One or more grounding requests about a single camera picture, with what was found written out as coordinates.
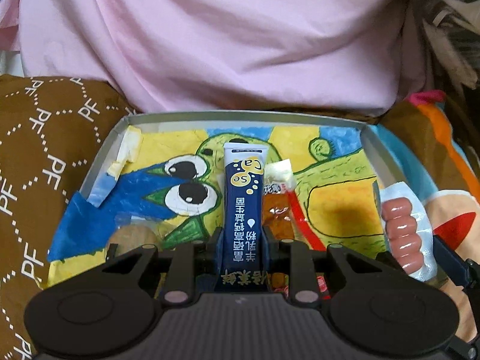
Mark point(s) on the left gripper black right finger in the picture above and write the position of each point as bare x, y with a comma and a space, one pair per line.
339, 265

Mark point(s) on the blue milk powder sachet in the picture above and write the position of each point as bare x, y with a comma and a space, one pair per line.
242, 264

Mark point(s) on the red snack packet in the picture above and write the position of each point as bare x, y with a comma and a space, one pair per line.
282, 213

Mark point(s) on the round wrapped biscuit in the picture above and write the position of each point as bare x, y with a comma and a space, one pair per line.
131, 236

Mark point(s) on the sausage pack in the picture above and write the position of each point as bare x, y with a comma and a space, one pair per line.
408, 231

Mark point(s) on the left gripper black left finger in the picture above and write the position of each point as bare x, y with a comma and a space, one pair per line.
170, 276

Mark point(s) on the grey cardboard tray box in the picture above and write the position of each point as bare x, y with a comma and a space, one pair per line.
381, 160

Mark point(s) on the brown PF patterned quilt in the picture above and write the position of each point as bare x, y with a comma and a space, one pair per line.
51, 131

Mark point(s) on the plastic bag of clothes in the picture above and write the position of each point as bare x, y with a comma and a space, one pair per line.
452, 30

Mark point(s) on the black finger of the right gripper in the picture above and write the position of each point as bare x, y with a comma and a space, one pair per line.
451, 263

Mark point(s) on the colourful cartoon blanket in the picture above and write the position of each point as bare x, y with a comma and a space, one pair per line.
428, 135

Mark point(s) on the colourful crocodile drawing paper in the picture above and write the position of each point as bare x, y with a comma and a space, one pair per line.
174, 185

